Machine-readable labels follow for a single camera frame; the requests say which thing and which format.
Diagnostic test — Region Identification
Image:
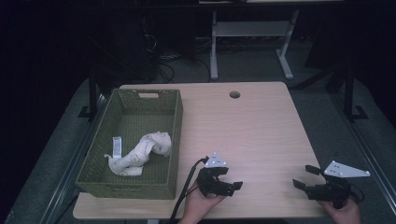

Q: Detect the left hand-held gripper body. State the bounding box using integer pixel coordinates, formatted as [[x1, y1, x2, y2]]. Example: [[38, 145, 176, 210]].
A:
[[195, 152, 235, 198]]

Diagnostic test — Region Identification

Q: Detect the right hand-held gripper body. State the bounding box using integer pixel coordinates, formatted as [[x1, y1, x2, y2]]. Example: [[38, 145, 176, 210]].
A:
[[306, 160, 372, 209]]

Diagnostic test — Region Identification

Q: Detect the white printed towel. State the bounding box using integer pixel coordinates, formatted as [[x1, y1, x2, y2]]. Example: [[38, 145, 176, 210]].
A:
[[104, 131, 173, 177]]

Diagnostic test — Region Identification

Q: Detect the green woven basket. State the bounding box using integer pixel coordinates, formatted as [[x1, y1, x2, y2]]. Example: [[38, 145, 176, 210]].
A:
[[75, 88, 184, 201]]

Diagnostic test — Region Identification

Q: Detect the person's left hand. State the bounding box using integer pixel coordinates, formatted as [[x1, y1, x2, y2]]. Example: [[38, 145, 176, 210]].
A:
[[177, 182, 226, 224]]

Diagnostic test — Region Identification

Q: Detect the person's right hand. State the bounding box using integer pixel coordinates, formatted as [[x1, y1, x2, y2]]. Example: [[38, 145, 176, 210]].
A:
[[317, 198, 362, 224]]

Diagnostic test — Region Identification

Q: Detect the black metal stand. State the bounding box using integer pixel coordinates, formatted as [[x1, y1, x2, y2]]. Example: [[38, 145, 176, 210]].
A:
[[78, 69, 106, 123], [340, 66, 370, 124]]

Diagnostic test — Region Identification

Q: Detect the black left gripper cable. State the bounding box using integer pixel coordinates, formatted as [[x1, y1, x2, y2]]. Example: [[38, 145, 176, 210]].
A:
[[167, 156, 209, 224]]

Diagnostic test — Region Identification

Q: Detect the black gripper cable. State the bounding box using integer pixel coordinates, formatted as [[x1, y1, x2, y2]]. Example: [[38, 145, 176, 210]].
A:
[[167, 156, 209, 224], [349, 184, 366, 203]]

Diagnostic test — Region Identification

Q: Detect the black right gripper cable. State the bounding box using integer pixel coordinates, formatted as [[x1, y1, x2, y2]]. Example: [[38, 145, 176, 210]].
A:
[[349, 184, 366, 203]]

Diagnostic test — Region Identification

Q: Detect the aluminium floor rail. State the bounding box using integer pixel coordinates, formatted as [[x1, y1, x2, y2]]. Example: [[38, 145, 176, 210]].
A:
[[330, 92, 396, 217], [38, 92, 110, 224]]

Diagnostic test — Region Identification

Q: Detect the bundle of floor cables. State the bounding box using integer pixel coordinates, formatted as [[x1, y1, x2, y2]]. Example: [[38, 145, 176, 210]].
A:
[[141, 32, 213, 85]]

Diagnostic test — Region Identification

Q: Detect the white metal desk frame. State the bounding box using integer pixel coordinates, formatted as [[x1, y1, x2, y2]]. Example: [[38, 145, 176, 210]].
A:
[[209, 8, 301, 81]]

